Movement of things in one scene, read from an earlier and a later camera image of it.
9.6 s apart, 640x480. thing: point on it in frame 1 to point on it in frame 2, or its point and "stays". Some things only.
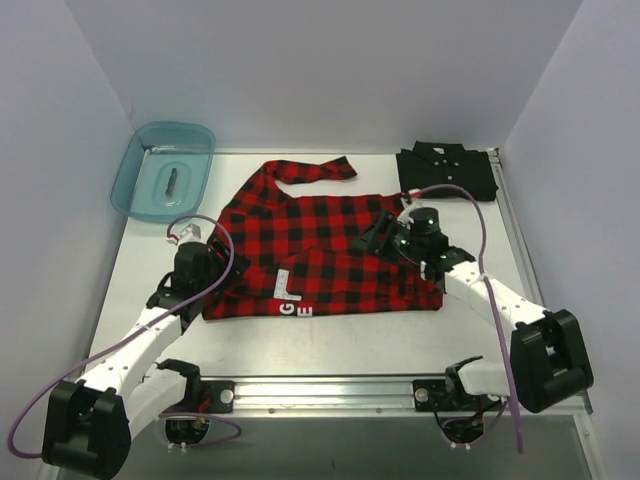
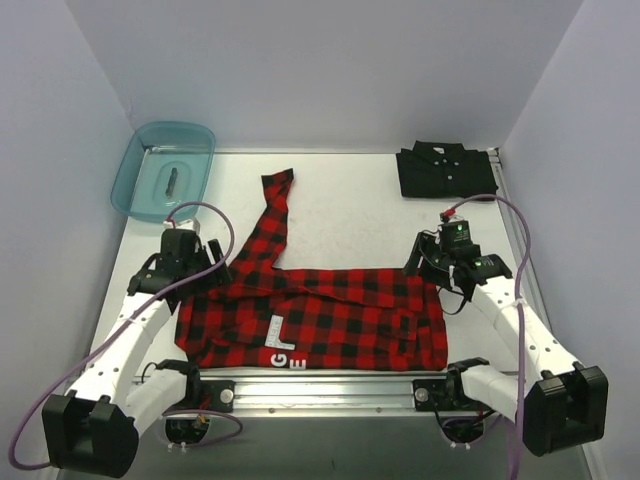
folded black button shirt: x=441 y=163 stays
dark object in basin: x=171 y=183 stays
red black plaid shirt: x=300 y=256 to x=266 y=318
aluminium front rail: x=359 y=398 stays
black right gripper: x=380 y=235 to x=422 y=261
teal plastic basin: x=154 y=148 stays
